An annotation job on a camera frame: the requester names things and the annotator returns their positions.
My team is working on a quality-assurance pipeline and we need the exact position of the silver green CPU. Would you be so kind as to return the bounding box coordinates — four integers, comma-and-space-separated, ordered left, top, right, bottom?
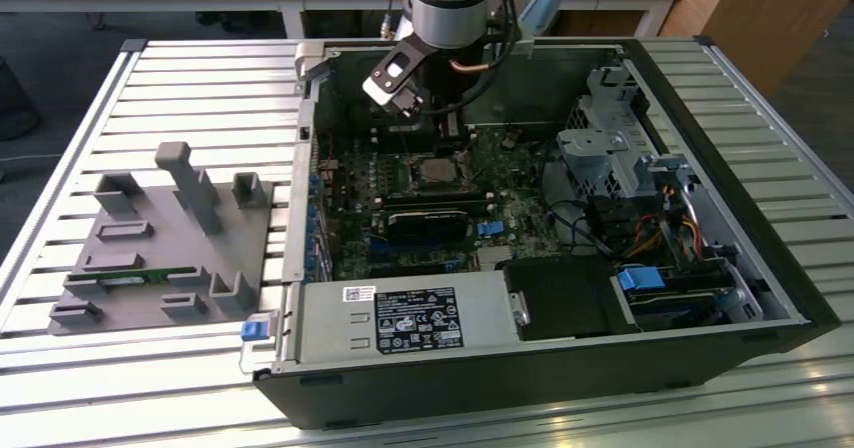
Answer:
423, 159, 463, 184

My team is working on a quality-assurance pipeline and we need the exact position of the CPU socket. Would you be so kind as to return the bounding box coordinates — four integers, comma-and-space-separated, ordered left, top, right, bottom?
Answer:
404, 151, 480, 195

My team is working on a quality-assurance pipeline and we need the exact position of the grey case latch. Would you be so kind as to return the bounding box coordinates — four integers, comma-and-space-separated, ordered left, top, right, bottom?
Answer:
292, 41, 343, 83

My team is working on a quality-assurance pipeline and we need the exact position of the metal disk bay cage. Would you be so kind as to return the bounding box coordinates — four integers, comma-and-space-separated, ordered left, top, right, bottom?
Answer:
556, 65, 692, 202

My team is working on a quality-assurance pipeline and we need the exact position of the green motherboard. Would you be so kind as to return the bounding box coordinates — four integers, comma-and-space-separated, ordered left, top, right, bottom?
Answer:
307, 126, 576, 282

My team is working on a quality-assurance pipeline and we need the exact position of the black graphics card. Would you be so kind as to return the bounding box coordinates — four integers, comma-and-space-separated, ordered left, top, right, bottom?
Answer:
381, 207, 469, 247

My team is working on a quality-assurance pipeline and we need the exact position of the silver finned heatsink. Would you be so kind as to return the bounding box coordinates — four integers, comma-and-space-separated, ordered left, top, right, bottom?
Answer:
476, 246, 516, 272

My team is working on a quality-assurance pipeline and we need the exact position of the black plastic shroud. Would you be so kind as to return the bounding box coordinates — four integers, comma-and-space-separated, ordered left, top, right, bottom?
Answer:
496, 256, 636, 343

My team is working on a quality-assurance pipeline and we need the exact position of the blue disk carrier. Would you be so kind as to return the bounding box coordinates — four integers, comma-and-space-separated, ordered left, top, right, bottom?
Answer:
616, 265, 667, 295

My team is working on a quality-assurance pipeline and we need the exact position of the grey power supply unit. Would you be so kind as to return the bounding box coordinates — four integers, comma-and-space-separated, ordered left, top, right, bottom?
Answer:
291, 270, 523, 365

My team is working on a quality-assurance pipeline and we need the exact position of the wooden cabinet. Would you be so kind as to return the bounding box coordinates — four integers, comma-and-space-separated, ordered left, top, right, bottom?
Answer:
658, 0, 854, 100

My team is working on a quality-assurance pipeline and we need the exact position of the grey parts rack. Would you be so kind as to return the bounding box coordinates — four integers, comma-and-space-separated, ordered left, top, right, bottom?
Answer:
46, 140, 276, 337

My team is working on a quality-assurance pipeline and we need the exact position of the green RAM stick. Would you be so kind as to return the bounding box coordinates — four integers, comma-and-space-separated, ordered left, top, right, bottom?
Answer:
98, 266, 199, 285

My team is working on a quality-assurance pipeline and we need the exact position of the black open PC case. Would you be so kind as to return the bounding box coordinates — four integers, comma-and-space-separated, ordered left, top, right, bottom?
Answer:
236, 36, 840, 432

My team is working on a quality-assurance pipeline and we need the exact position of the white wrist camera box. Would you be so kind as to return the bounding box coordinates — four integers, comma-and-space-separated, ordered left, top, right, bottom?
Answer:
361, 40, 428, 118

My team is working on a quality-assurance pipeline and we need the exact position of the black plastic bracket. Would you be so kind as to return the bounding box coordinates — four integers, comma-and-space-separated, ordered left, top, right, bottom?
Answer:
584, 195, 646, 259

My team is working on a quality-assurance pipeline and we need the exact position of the coloured power wire bundle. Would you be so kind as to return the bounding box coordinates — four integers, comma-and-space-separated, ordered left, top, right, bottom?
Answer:
623, 212, 707, 264

